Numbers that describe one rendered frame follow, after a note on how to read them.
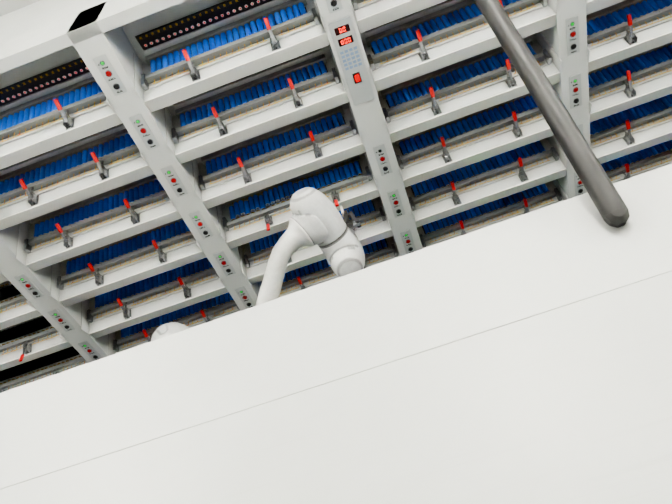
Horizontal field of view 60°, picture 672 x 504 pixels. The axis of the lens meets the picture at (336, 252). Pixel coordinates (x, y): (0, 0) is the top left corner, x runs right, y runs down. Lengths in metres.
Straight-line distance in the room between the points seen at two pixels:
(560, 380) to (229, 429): 0.31
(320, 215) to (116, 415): 1.04
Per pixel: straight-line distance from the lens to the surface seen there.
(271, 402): 0.59
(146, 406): 0.67
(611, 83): 2.39
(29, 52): 1.97
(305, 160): 2.07
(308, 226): 1.60
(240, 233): 2.23
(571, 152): 0.68
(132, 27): 2.10
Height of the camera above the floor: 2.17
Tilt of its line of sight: 39 degrees down
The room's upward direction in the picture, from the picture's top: 23 degrees counter-clockwise
